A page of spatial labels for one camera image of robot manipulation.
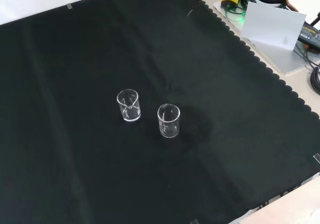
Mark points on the clear glass beaker with spout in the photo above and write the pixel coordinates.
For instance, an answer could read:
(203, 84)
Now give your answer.
(130, 118)

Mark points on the clear glass beaker with markings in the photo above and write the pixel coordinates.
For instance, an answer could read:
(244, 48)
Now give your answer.
(170, 134)

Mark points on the black cloth with scalloped edge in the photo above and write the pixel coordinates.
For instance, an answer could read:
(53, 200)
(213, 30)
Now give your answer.
(75, 134)

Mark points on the grey tape strip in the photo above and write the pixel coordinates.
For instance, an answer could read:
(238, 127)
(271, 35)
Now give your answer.
(70, 6)
(316, 158)
(194, 221)

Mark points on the pale board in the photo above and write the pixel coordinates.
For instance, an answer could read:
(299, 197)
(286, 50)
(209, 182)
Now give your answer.
(270, 24)

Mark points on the black power adapter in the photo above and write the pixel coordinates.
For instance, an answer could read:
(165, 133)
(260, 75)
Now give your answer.
(311, 35)

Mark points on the grey metal base plate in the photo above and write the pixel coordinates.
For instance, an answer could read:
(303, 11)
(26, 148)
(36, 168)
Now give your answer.
(280, 59)

